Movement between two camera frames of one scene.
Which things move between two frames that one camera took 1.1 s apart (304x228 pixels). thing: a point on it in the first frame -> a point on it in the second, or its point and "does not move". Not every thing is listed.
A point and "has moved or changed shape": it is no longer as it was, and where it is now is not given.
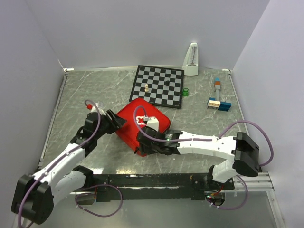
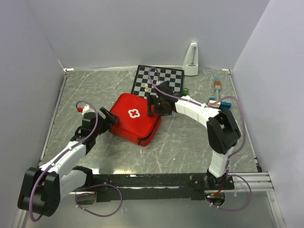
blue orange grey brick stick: x=217 y=86 does not move
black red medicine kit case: x=127 y=134 has moved or changed shape
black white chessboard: x=158 y=94 does not move
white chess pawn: x=146 y=90 does not move
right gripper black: x=144 y=148 -> x=151 y=100
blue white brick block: x=213 y=104 does not move
